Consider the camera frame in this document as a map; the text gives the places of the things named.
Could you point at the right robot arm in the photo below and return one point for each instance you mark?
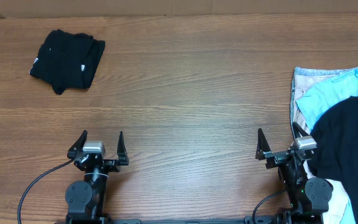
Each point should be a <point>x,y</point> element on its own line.
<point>309,197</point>

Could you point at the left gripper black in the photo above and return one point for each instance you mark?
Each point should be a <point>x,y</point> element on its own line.
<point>96,160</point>

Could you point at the light blue garment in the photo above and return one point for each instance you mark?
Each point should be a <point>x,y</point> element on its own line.
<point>331,93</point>

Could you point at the folded black garment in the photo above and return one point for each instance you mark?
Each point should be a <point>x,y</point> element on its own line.
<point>68,60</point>

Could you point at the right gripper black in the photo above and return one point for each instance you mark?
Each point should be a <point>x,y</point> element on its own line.
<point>283,156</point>

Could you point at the black t-shirt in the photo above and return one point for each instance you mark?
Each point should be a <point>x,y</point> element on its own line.
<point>336,158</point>

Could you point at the cardboard back wall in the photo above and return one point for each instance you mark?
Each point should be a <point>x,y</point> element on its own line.
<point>85,8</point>

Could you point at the white pink garment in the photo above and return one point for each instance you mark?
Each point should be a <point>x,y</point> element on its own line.
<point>300,84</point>

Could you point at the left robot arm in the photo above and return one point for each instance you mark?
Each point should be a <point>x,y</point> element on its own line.
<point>85,198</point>

